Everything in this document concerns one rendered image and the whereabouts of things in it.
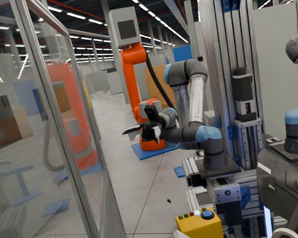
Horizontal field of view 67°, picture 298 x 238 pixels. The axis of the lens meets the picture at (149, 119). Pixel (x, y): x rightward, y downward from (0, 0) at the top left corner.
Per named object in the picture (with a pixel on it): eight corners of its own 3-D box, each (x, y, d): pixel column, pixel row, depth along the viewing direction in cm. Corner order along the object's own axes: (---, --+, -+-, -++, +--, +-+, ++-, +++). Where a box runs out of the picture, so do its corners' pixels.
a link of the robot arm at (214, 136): (222, 153, 127) (218, 131, 124) (198, 153, 133) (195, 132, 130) (225, 145, 137) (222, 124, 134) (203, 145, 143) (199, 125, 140)
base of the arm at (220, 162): (200, 161, 145) (198, 147, 142) (224, 157, 144) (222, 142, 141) (206, 172, 130) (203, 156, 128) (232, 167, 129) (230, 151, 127)
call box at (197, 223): (187, 255, 87) (181, 232, 85) (179, 236, 97) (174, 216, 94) (224, 242, 89) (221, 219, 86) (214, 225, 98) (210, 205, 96)
